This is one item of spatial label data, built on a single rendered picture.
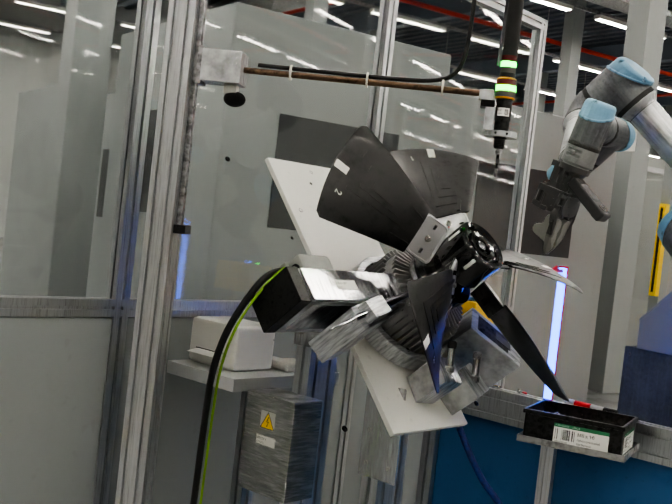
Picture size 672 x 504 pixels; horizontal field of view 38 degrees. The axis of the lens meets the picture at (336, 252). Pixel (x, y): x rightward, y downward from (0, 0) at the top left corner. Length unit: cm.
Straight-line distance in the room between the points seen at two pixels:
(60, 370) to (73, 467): 23
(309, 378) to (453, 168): 58
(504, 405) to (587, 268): 438
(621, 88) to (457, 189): 68
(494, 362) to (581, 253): 464
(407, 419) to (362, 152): 54
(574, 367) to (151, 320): 497
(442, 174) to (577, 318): 468
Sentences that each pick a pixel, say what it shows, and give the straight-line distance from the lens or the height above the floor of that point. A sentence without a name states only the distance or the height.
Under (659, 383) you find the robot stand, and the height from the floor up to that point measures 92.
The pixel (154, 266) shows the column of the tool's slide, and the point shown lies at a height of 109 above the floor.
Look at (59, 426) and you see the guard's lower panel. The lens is 228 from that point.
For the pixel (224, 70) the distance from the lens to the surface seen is 216.
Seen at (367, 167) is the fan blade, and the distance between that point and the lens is 192.
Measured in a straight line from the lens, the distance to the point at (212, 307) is 247.
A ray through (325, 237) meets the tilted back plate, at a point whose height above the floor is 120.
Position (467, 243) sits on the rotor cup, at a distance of 195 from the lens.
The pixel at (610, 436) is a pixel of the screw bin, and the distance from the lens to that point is 213.
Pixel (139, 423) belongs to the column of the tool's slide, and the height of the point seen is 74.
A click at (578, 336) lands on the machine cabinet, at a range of 684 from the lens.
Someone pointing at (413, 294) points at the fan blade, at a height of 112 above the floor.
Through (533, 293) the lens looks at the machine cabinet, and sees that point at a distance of 648.
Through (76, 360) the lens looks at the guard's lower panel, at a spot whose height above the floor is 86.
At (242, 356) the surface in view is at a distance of 228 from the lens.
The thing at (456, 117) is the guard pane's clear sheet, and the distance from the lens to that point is 323.
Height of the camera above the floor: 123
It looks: 2 degrees down
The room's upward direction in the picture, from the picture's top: 7 degrees clockwise
